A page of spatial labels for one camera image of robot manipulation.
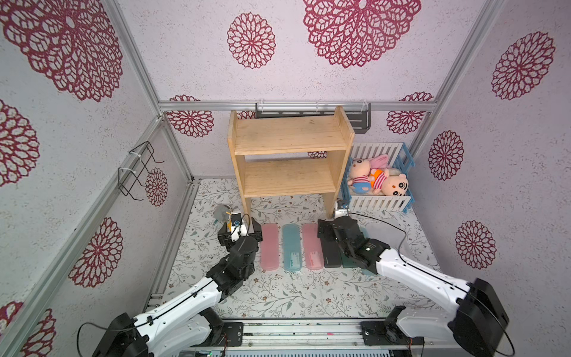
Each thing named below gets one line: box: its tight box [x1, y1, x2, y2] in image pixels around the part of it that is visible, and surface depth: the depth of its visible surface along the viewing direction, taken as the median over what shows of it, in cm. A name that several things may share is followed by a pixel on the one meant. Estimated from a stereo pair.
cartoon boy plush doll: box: [370, 168, 409, 198], surface depth 103 cm
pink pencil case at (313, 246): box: [301, 223, 325, 270], surface depth 94 cm
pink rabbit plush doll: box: [347, 153, 389, 195], surface depth 108 cm
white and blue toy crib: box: [340, 142, 416, 214], surface depth 109 cm
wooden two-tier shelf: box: [227, 105, 356, 218], surface depth 83 cm
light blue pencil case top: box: [282, 223, 303, 272], surface depth 95 cm
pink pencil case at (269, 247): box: [260, 223, 280, 271], surface depth 96 cm
